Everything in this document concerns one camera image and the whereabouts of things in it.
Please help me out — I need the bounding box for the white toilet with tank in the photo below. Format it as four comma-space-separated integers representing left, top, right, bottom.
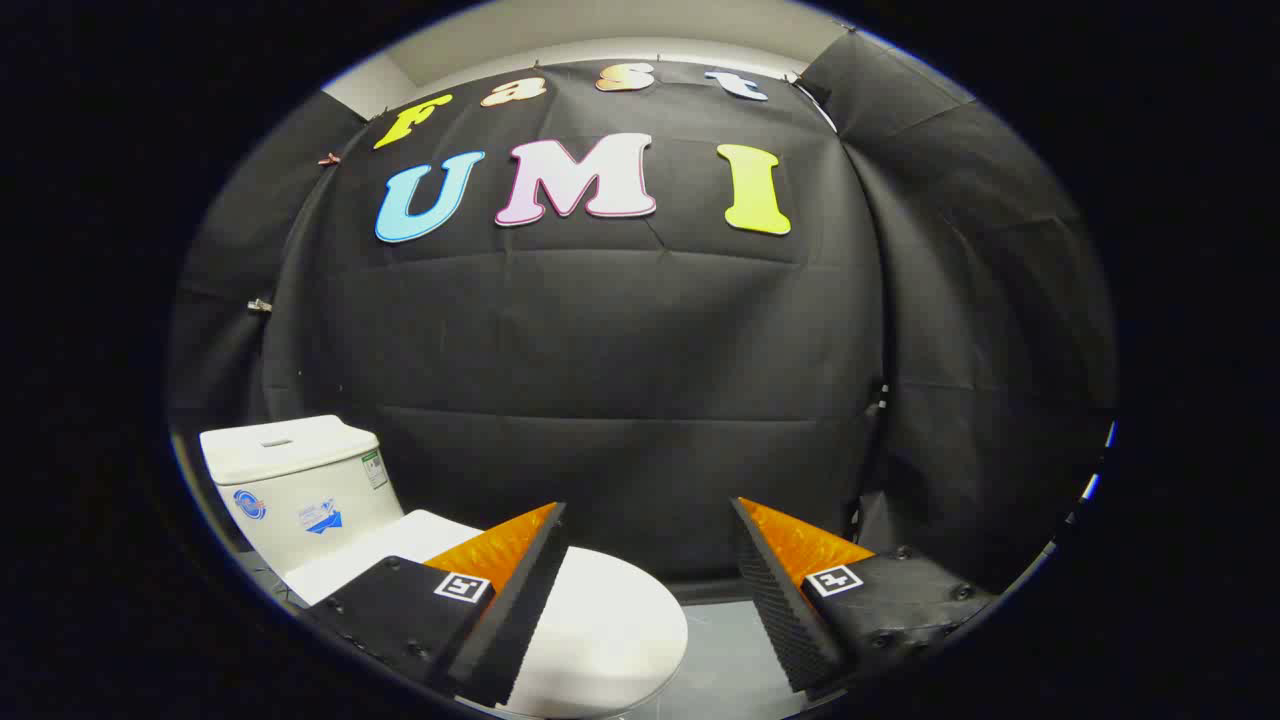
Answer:
200, 415, 406, 581

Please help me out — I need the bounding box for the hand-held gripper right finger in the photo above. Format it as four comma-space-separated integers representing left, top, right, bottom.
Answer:
730, 497, 1001, 696

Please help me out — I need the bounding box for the white toilet lid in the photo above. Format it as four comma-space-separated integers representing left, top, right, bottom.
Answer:
285, 510, 689, 719

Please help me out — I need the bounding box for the black backdrop cloth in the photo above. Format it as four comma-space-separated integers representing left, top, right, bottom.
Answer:
165, 45, 1116, 601

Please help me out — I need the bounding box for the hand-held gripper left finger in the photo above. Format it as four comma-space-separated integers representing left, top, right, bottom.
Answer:
300, 502, 569, 709

